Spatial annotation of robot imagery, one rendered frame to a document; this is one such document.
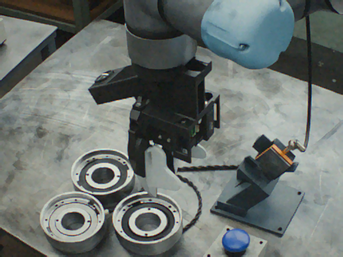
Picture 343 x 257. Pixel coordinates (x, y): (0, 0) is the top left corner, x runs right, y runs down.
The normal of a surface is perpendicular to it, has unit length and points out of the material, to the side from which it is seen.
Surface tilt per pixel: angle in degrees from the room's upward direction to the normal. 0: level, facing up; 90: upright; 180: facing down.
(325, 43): 90
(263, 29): 90
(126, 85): 90
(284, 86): 0
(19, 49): 0
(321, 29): 90
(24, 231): 0
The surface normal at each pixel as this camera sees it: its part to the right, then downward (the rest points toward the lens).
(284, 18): 0.65, 0.48
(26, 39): -0.05, -0.74
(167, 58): 0.25, 0.64
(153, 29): -0.15, 0.66
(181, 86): -0.52, 0.59
